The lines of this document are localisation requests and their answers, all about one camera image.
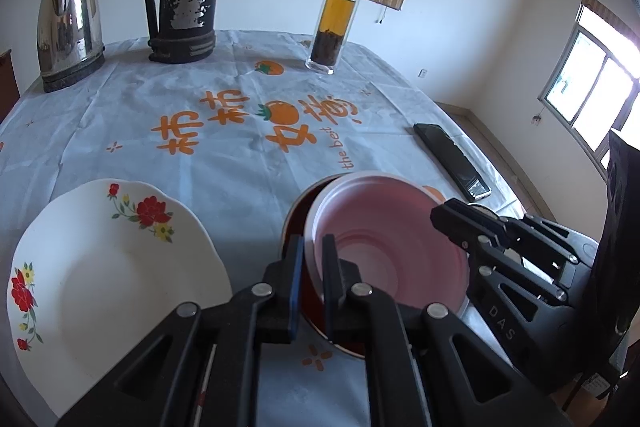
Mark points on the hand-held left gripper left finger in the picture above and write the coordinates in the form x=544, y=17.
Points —
x=296, y=267

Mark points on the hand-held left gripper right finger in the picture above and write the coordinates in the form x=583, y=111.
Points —
x=330, y=267

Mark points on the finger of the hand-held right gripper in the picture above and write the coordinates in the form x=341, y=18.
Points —
x=545, y=234
x=460, y=227

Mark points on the red bowl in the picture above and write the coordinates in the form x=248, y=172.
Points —
x=291, y=227

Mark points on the pink bowl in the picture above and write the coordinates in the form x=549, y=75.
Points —
x=390, y=227

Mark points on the white plate with red flowers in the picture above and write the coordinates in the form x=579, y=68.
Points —
x=100, y=287

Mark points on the black smartphone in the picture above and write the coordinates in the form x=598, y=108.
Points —
x=450, y=157

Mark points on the dark chair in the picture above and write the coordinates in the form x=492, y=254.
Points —
x=620, y=232

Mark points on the printed white tablecloth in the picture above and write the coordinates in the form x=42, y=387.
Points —
x=200, y=72

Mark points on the glass tea bottle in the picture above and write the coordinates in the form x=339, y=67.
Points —
x=335, y=12

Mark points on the stainless steel electric kettle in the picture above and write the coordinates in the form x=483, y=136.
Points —
x=70, y=22

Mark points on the brown wooden cabinet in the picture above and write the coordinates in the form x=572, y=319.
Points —
x=7, y=82

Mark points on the window with frame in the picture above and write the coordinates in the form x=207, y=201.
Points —
x=595, y=82

